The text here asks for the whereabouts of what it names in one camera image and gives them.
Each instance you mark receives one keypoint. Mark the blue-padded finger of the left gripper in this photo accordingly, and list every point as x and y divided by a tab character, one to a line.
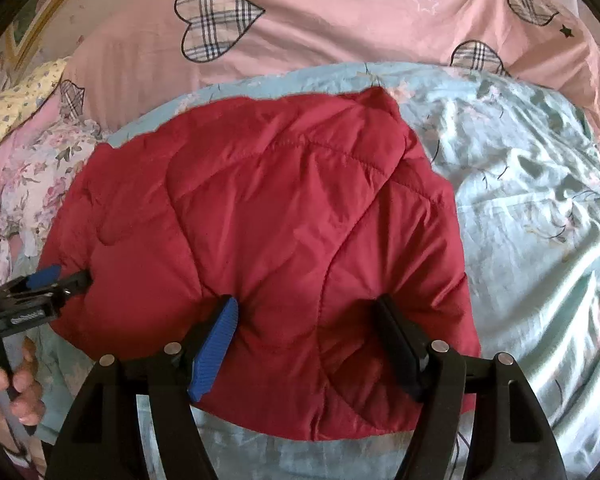
44	277

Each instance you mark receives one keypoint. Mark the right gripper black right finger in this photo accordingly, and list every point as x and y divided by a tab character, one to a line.
511	437

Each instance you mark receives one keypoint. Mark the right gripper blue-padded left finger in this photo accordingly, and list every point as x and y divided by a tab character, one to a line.
100	437

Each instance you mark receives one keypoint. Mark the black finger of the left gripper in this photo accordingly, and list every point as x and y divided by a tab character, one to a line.
76	283

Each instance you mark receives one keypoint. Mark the red quilted puffer coat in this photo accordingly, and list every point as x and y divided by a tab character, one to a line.
305	209

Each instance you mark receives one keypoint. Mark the person's left hand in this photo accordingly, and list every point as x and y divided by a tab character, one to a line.
27	405

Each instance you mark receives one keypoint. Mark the white pink floral quilt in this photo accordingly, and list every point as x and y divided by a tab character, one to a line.
35	182

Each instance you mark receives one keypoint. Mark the yellow floral pillow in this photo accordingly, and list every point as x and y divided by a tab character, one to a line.
19	103

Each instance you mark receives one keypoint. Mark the gold framed picture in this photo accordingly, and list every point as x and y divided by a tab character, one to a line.
42	31

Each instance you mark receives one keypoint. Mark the pink heart-pattern duvet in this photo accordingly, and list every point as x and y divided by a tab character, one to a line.
152	51

